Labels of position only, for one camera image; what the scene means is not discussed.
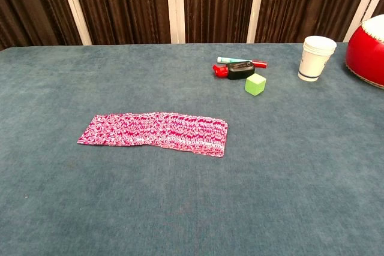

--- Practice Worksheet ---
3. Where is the black bottle with red cap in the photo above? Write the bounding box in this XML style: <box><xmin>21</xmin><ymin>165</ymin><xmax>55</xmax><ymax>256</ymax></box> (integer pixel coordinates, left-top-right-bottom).
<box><xmin>212</xmin><ymin>61</ymin><xmax>256</xmax><ymax>81</ymax></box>

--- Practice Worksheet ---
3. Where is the spread of pink playing cards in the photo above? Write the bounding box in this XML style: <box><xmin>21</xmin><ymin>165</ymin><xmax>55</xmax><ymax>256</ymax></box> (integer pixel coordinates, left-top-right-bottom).
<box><xmin>89</xmin><ymin>112</ymin><xmax>229</xmax><ymax>158</ymax></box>

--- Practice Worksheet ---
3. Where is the white frame post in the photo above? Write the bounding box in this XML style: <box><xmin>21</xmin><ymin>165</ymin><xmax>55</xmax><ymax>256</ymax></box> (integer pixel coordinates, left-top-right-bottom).
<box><xmin>165</xmin><ymin>0</ymin><xmax>186</xmax><ymax>44</ymax></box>
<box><xmin>343</xmin><ymin>0</ymin><xmax>384</xmax><ymax>43</ymax></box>
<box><xmin>56</xmin><ymin>0</ymin><xmax>92</xmax><ymax>46</ymax></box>
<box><xmin>246</xmin><ymin>0</ymin><xmax>267</xmax><ymax>44</ymax></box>

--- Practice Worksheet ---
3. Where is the teal marker with red cap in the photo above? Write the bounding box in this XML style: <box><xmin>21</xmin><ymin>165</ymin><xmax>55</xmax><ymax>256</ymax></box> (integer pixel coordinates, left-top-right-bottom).
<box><xmin>217</xmin><ymin>56</ymin><xmax>268</xmax><ymax>69</ymax></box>

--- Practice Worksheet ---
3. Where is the teal felt table cover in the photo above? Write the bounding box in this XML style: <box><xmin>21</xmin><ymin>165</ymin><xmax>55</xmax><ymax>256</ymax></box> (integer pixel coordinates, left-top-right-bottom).
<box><xmin>0</xmin><ymin>42</ymin><xmax>384</xmax><ymax>256</ymax></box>

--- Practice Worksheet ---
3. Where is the green cube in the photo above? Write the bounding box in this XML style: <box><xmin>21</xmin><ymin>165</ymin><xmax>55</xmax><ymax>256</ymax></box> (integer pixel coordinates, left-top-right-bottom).
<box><xmin>244</xmin><ymin>73</ymin><xmax>268</xmax><ymax>97</ymax></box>

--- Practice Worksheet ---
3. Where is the dark brown curtain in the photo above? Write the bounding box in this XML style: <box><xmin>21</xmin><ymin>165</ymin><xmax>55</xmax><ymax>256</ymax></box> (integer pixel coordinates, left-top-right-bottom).
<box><xmin>0</xmin><ymin>0</ymin><xmax>384</xmax><ymax>50</ymax></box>

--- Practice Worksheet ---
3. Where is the red and white ball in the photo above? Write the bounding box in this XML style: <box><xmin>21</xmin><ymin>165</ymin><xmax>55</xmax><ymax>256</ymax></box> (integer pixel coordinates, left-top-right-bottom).
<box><xmin>344</xmin><ymin>14</ymin><xmax>384</xmax><ymax>90</ymax></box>

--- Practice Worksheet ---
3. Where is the white paper cup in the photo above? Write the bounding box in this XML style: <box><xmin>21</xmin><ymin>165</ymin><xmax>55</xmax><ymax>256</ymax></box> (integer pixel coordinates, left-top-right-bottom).
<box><xmin>298</xmin><ymin>35</ymin><xmax>338</xmax><ymax>82</ymax></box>

